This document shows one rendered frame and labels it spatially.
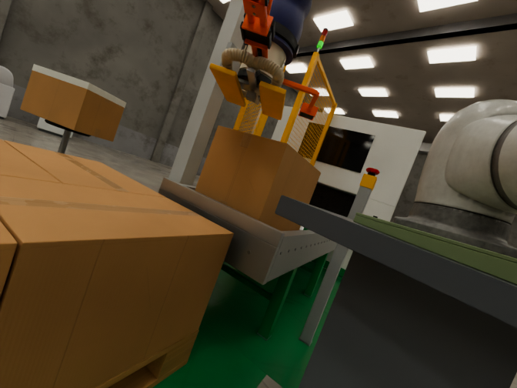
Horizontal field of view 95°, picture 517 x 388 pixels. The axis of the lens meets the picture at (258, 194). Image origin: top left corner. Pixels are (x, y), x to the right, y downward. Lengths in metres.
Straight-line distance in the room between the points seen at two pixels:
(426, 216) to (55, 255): 0.68
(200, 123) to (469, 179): 1.96
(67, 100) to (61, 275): 2.13
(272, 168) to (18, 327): 0.83
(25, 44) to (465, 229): 10.06
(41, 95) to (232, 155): 2.01
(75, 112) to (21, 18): 7.74
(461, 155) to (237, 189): 0.80
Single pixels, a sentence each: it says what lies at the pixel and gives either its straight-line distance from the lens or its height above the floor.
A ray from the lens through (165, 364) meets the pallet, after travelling 1.03.
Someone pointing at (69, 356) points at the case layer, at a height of 0.28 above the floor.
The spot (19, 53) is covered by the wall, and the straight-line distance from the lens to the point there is 10.02.
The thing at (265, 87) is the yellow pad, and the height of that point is 1.08.
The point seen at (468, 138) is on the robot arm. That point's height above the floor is 0.96.
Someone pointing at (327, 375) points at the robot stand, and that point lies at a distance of 0.60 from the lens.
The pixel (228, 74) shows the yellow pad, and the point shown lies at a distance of 0.95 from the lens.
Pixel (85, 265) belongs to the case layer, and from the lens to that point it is 0.58.
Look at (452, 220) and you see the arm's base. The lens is 0.55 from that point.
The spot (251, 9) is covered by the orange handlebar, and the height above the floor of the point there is 1.19.
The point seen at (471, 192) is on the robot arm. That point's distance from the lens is 0.54.
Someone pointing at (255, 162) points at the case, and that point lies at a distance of 1.06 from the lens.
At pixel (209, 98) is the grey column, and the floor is 1.28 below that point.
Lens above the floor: 0.76
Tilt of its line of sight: 3 degrees down
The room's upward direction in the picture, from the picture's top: 20 degrees clockwise
